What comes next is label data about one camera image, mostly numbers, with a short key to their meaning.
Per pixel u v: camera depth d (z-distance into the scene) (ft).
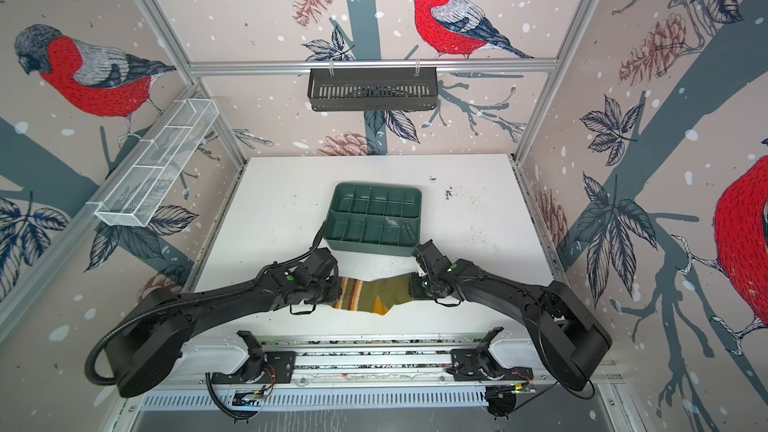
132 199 2.32
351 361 2.49
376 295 2.79
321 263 2.22
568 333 1.38
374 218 3.37
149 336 1.50
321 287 2.39
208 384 2.29
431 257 2.25
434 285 2.14
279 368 2.40
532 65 3.11
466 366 2.38
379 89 3.41
